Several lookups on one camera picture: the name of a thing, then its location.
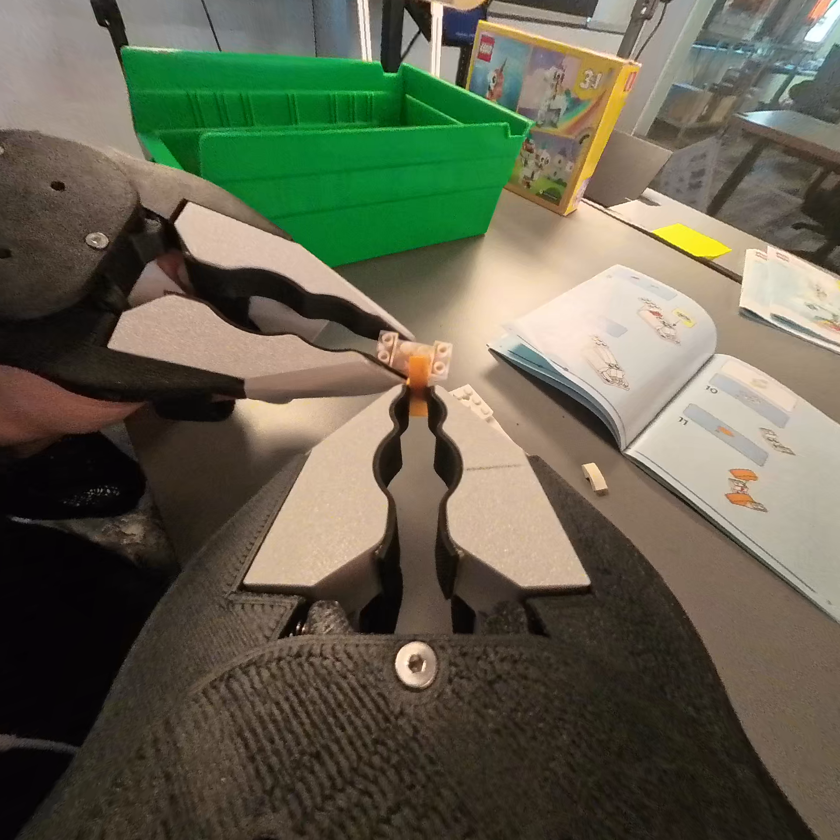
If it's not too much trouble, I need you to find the orange curved lego piece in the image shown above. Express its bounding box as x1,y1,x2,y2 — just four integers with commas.
407,354,433,417

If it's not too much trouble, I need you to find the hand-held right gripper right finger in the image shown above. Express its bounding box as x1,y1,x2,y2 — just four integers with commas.
428,387,592,634

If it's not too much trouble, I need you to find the long white lego assembly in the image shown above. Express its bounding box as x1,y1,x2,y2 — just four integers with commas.
448,384,500,437

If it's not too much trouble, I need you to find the person's left hand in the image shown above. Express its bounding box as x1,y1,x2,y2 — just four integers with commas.
0,364,148,448

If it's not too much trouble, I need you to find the yellow sticky note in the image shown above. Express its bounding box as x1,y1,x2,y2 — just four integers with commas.
653,223,732,259

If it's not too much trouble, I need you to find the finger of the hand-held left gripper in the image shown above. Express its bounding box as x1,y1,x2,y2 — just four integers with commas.
107,289,409,404
171,199,414,342

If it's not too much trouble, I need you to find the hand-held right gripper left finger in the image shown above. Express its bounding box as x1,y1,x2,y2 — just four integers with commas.
243,385,403,632

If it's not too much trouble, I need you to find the dark background desk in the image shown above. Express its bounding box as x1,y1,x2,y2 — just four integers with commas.
709,110,840,217

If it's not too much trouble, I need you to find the open instruction booklet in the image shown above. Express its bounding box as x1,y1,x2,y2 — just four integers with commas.
487,264,840,624

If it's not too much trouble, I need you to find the printed paper sheet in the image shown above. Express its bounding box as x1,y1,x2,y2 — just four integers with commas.
656,136,723,212

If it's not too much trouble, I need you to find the black office chair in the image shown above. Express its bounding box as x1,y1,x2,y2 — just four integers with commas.
791,66,840,247

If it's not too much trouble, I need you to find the green plastic bin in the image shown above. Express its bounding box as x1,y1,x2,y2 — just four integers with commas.
120,46,536,269

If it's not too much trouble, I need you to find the grey cardboard sheet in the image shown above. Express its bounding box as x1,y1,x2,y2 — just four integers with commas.
583,128,676,210

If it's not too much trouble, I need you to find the small white lego assembly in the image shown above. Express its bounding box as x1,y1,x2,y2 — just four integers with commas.
375,331,455,382

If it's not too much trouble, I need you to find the yellow lego set box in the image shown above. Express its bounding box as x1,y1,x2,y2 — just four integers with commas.
465,20,643,217

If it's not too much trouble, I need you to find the closed instruction booklet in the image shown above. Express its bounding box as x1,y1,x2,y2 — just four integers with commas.
739,247,775,322
761,246,840,357

